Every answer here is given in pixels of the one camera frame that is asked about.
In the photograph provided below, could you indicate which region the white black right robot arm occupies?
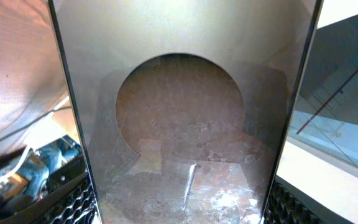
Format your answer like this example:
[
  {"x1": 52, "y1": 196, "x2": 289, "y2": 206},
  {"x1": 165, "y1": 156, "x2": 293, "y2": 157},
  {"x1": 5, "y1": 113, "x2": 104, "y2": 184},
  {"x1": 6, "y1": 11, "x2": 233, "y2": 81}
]
[{"x1": 0, "y1": 135, "x2": 86, "y2": 221}]

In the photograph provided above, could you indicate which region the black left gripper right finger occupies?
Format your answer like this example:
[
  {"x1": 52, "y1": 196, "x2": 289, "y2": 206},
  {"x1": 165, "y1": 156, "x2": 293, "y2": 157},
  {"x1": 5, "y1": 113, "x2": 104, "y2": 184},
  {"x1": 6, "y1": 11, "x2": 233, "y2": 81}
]
[{"x1": 262, "y1": 180, "x2": 326, "y2": 224}]

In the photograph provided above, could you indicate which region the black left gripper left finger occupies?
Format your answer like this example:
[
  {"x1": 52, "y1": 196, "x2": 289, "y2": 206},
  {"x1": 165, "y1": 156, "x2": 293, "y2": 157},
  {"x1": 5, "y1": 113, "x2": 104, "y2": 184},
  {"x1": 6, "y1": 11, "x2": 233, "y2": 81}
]
[{"x1": 1, "y1": 172, "x2": 98, "y2": 224}]

